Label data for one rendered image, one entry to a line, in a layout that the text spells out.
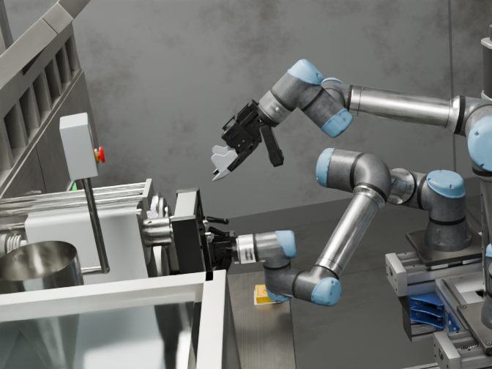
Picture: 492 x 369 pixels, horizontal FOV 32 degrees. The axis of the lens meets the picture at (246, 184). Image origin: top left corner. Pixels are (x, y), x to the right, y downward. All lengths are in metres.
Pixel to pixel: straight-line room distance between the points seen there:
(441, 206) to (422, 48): 2.14
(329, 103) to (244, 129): 0.21
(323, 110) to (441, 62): 2.87
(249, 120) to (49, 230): 0.55
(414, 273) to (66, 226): 1.34
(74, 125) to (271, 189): 3.40
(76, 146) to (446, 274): 1.63
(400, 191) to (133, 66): 2.18
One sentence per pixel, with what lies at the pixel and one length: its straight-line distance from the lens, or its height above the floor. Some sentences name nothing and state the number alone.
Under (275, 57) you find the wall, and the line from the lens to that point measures 4.64.
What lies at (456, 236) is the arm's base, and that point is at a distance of 2.83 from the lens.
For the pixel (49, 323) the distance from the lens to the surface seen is 1.16.
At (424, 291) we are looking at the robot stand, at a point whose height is 0.69.
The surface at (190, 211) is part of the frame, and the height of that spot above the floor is 1.44.
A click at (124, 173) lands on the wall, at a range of 4.77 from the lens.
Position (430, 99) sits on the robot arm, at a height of 1.47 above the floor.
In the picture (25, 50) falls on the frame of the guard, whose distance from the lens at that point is 1.16.
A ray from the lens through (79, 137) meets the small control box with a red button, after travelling 1.53.
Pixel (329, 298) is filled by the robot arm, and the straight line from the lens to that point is 2.24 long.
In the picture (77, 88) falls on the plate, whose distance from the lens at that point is 2.93.
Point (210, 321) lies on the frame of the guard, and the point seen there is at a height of 1.60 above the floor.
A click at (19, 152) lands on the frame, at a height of 1.46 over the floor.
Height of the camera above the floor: 2.15
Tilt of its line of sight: 23 degrees down
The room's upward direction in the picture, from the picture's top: 8 degrees counter-clockwise
